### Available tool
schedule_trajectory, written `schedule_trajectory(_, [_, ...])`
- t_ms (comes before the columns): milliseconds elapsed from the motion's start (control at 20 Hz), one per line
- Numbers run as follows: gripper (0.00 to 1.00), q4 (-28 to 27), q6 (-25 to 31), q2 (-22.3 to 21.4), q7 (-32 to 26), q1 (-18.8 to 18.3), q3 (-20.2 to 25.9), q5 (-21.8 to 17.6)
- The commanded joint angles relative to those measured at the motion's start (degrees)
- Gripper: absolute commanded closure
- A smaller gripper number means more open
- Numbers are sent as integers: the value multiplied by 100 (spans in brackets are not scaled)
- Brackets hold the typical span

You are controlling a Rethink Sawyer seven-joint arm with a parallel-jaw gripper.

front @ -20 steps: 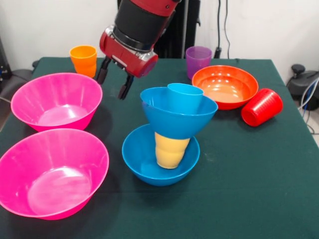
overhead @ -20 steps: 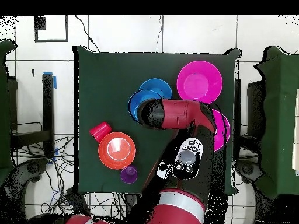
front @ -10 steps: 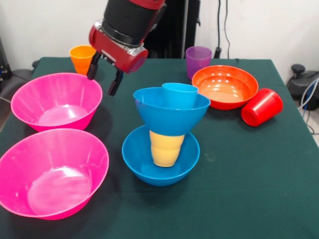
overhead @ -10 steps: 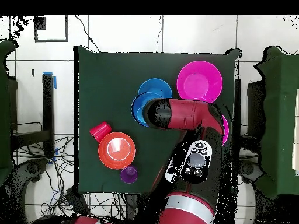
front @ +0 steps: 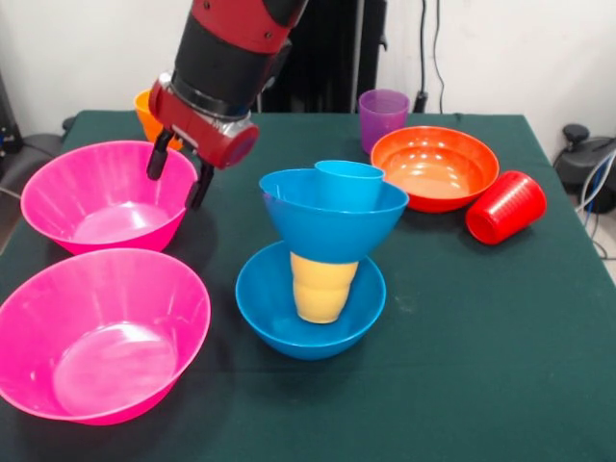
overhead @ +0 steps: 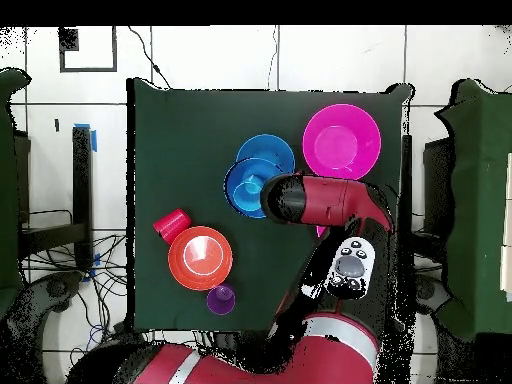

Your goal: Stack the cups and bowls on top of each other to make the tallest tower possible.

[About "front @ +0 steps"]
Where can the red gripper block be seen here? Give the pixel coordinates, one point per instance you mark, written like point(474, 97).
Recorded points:
point(202, 135)

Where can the pink plastic bowl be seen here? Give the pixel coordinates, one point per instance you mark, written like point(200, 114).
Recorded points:
point(72, 192)
point(96, 337)

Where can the blue plastic bowl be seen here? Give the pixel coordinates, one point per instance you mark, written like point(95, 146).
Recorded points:
point(332, 231)
point(260, 308)

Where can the light blue plastic cup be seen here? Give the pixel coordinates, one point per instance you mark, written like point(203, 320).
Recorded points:
point(349, 190)

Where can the yellow plastic cup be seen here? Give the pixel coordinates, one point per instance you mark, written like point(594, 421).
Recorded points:
point(320, 293)

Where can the red plastic cup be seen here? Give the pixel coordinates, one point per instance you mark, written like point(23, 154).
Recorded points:
point(505, 207)

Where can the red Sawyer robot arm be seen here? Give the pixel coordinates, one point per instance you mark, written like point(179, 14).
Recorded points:
point(226, 62)

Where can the orange plastic cup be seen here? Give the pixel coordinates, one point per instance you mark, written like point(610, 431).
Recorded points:
point(143, 113)

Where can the purple plastic cup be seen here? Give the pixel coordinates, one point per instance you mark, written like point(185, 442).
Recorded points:
point(382, 115)

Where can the red-orange plastic bowl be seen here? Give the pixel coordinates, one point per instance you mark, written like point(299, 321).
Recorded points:
point(433, 178)

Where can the dark green table cloth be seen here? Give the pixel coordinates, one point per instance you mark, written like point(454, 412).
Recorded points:
point(433, 385)

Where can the black upright post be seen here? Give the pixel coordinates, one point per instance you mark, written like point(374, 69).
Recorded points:
point(337, 48)

